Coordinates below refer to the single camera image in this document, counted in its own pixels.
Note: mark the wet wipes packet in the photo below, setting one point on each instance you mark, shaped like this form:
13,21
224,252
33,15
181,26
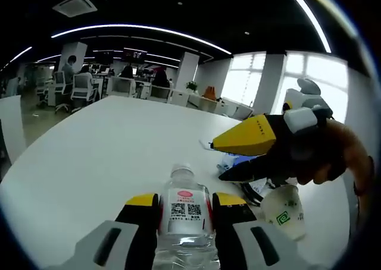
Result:
232,161

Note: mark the large window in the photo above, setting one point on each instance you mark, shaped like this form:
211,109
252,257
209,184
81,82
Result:
321,73

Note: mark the long ceiling light strip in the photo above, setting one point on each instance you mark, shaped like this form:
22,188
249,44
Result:
134,27
312,17

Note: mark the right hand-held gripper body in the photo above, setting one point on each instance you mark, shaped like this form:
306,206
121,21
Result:
309,99

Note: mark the green potted plant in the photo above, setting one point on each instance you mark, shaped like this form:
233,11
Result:
192,86

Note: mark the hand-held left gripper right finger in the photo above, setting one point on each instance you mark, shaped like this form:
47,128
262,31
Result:
232,225

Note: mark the hanging red display screen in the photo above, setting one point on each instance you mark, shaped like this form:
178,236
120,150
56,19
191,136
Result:
135,54

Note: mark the orange bag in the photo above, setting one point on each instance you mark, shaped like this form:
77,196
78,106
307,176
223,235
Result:
209,92

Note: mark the ceiling air vent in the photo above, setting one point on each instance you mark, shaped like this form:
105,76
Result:
76,4

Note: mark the person's right hand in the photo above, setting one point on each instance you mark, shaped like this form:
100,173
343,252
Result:
321,157

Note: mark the clear plastic water bottle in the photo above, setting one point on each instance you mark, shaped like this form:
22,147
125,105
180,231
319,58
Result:
186,216

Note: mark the white paper cup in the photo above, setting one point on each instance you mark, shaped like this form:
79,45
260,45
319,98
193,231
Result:
282,213

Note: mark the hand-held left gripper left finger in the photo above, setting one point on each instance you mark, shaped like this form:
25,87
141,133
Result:
140,222

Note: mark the white low cabinet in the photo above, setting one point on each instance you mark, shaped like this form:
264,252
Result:
184,99

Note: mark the row of white office chairs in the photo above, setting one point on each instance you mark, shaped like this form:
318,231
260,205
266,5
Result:
83,85

